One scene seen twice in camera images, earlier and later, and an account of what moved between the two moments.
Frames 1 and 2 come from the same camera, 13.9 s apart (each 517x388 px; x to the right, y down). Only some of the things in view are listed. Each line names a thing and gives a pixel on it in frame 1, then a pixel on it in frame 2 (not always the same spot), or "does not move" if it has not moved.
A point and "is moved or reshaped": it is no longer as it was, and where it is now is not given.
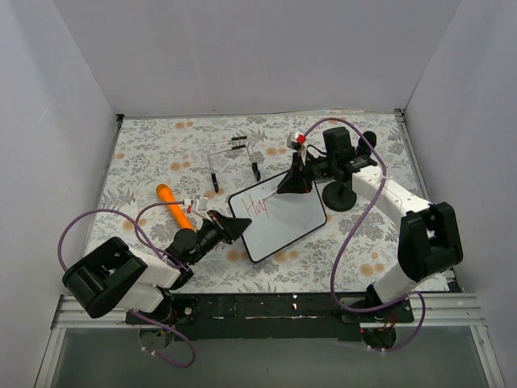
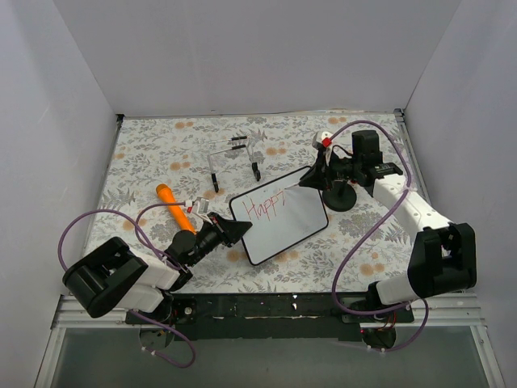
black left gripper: (220, 228) does not move
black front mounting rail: (268, 316) does not move
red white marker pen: (273, 192) is moved or reshaped
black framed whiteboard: (278, 219) does not move
